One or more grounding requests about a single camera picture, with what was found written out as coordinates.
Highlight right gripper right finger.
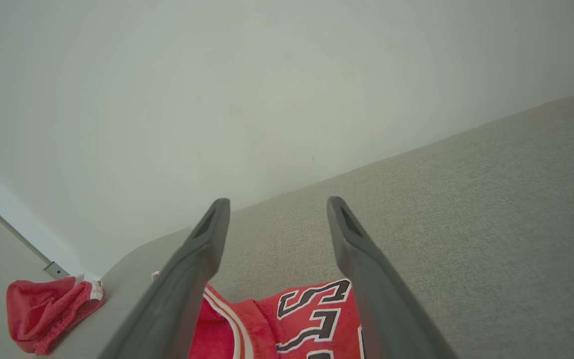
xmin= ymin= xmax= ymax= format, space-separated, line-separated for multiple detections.
xmin=326 ymin=195 xmax=460 ymax=359

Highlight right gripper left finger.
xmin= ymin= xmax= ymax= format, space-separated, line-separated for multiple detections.
xmin=97 ymin=197 xmax=231 ymax=359

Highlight red Bulls basketball jersey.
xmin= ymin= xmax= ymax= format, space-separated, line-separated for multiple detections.
xmin=189 ymin=278 xmax=367 ymax=359

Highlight red shorts with white stripe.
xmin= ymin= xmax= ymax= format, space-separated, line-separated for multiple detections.
xmin=5 ymin=275 xmax=105 ymax=356

